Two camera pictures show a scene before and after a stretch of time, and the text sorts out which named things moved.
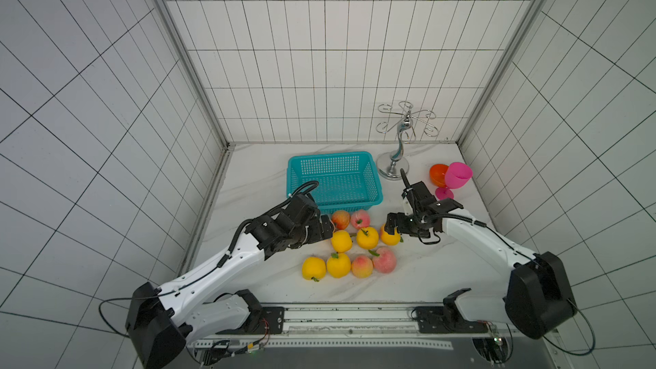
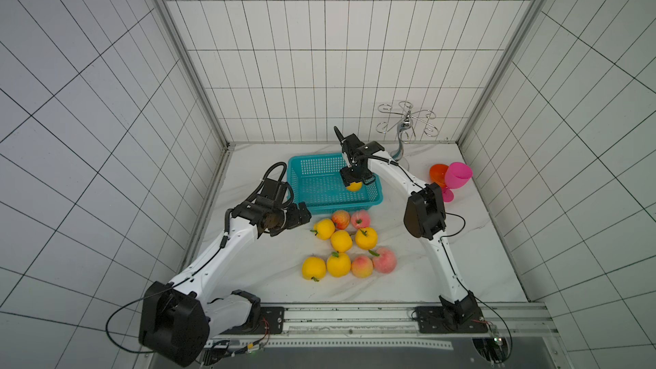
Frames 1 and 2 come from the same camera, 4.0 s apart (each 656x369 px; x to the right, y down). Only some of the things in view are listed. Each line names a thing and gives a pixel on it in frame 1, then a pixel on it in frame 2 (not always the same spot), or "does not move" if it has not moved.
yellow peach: x=389 y=239 → x=354 y=186
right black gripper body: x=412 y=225 → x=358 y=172
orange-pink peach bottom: x=361 y=266 does not move
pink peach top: x=360 y=219 does not move
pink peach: x=386 y=261 does not move
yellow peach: x=313 y=268 does not move
